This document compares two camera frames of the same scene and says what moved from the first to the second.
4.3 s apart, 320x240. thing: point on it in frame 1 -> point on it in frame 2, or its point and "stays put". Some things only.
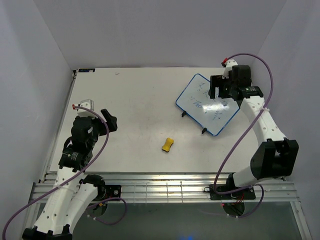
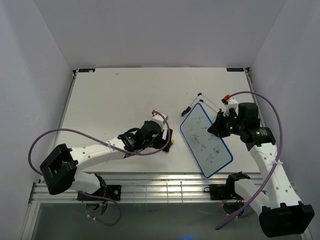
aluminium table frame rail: x=165 y=188 stays put
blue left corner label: x=86 y=70 stays put
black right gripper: x=214 y=82 -> x=217 y=128
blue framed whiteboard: x=210 y=114 -> x=210 y=152
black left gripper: x=111 y=120 -> x=161 y=142
